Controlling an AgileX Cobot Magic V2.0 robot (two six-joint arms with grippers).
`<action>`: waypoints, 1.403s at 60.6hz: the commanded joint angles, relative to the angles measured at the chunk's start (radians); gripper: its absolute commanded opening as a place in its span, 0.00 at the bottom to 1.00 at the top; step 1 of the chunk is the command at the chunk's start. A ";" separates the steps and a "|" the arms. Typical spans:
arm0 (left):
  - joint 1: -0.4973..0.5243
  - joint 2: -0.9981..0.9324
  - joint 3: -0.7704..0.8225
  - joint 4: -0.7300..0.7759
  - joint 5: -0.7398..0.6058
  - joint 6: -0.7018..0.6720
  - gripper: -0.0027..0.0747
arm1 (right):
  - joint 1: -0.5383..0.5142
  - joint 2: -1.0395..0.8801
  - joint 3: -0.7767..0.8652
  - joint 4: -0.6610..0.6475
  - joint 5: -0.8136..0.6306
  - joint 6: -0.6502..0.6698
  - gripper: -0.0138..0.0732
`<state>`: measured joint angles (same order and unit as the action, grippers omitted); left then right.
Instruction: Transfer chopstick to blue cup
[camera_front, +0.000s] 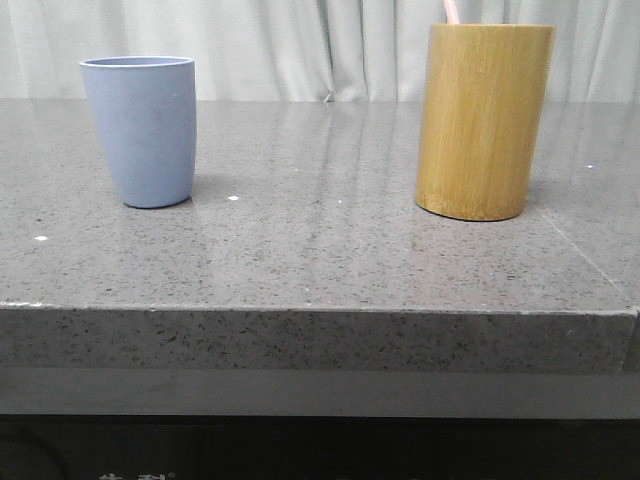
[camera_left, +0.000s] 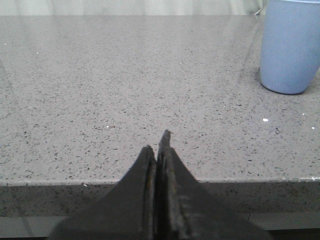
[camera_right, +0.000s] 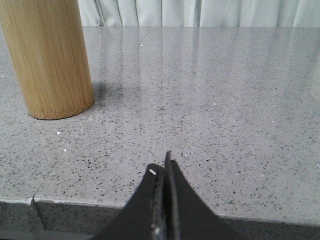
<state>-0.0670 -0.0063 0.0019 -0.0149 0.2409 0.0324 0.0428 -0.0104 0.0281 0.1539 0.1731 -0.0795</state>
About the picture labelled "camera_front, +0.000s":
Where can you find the bamboo cylindrical holder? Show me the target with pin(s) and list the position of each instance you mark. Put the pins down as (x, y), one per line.
(484, 93)

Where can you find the pale green curtain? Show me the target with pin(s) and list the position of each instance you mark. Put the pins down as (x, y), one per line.
(306, 50)

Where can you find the blue plastic cup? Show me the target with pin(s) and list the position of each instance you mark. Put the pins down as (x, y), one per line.
(144, 108)

